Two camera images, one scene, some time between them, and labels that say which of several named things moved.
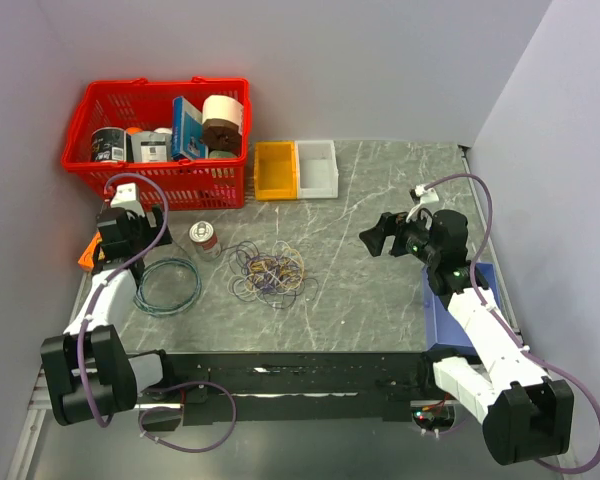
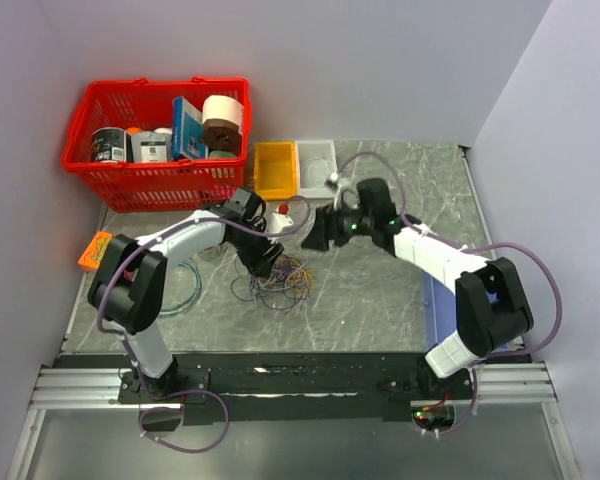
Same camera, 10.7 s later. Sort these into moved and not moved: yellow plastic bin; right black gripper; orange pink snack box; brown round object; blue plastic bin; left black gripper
Moved: left black gripper; right black gripper
Not moved: yellow plastic bin; orange pink snack box; blue plastic bin; brown round object
